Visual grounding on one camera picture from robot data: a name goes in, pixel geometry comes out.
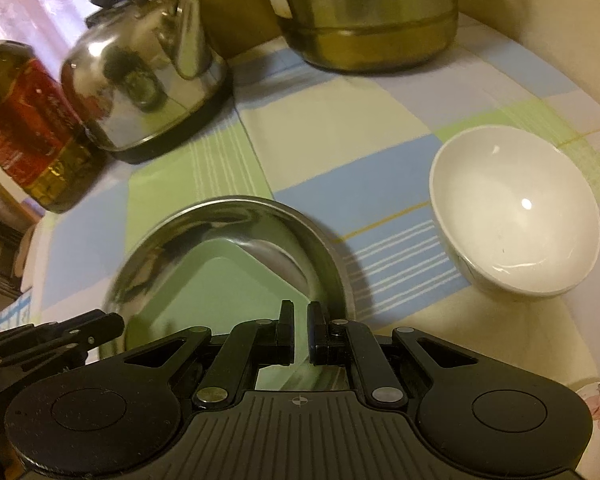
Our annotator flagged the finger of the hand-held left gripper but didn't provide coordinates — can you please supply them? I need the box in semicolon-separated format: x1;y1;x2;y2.
0;342;89;392
29;311;126;361

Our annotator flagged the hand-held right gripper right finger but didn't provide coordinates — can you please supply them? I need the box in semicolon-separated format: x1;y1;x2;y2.
307;302;486;404

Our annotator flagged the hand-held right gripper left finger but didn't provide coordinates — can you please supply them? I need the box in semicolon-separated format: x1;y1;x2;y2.
97;300;296;411

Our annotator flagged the round stainless steel plate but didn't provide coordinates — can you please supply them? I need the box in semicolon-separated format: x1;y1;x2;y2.
98;195;357;392

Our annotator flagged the plain white bowl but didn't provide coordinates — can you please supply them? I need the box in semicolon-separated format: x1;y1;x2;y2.
429;127;600;297

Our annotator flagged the blue checked cloth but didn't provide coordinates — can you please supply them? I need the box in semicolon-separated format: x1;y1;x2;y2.
0;292;33;338

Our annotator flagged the checked pastel tablecloth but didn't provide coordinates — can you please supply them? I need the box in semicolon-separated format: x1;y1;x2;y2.
30;15;600;411

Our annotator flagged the cooking oil bottle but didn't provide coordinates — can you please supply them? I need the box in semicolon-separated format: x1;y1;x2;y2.
0;40;108;213

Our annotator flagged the stainless steel kettle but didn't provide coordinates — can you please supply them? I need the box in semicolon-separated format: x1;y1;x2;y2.
60;0;233;165

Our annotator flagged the wooden board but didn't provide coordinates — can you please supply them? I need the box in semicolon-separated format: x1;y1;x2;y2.
142;0;281;58

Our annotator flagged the stainless steel steamer pot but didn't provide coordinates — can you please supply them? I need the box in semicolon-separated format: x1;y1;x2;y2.
212;0;501;72

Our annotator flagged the sheer patterned curtain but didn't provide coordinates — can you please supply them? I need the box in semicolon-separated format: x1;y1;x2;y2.
0;0;153;61

